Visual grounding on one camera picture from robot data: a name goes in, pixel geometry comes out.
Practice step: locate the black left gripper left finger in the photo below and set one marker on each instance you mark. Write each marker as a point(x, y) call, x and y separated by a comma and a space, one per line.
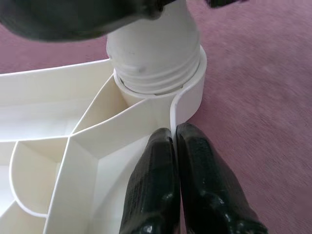
point(153, 190)

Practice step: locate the white plastic table top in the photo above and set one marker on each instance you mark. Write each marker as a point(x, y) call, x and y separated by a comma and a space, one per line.
point(48, 109)

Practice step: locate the white plastic table leg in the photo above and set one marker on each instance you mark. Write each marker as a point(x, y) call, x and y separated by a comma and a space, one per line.
point(158, 53)

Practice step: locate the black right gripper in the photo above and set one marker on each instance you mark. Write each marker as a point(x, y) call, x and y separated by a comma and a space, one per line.
point(226, 2)

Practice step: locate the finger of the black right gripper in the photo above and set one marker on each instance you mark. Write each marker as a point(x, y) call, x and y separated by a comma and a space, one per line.
point(61, 17)

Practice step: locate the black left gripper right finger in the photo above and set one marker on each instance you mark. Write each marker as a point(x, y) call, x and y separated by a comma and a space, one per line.
point(209, 190)

